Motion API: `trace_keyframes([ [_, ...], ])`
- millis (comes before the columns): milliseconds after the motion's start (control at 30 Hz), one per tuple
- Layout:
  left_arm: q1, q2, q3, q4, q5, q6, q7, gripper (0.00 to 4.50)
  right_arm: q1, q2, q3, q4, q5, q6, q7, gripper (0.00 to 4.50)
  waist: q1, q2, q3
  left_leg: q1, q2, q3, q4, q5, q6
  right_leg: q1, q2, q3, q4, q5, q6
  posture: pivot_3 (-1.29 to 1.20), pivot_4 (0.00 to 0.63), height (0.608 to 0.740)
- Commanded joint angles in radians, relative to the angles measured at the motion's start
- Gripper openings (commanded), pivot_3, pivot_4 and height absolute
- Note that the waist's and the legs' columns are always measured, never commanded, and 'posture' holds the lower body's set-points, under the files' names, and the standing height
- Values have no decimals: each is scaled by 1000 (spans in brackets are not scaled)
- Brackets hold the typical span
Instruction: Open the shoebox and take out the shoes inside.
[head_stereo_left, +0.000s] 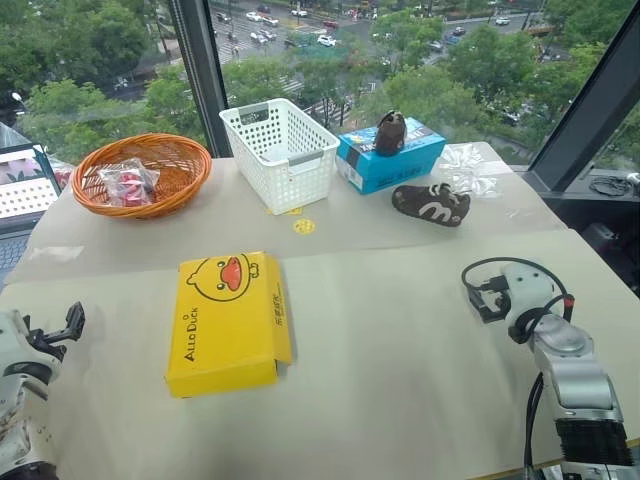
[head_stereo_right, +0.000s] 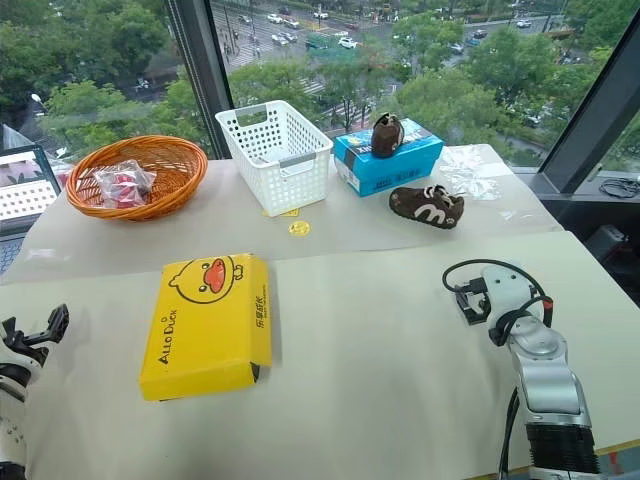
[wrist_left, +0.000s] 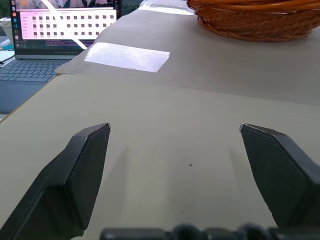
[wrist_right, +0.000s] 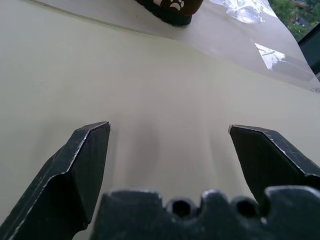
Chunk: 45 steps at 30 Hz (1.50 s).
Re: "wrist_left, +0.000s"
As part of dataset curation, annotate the brown wicker basket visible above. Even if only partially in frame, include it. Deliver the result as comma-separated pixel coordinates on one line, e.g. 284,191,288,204
186,0,320,43

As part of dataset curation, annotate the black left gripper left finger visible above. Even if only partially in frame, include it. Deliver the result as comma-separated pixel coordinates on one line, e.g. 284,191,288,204
0,122,112,240

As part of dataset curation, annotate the grey open laptop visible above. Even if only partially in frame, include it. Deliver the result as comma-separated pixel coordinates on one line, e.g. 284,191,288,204
0,0,122,113

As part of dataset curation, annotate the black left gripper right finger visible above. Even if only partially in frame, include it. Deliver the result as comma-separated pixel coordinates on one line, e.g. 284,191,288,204
239,122,320,230

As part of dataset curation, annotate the white tape patch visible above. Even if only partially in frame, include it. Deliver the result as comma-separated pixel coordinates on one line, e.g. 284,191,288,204
83,42,171,74

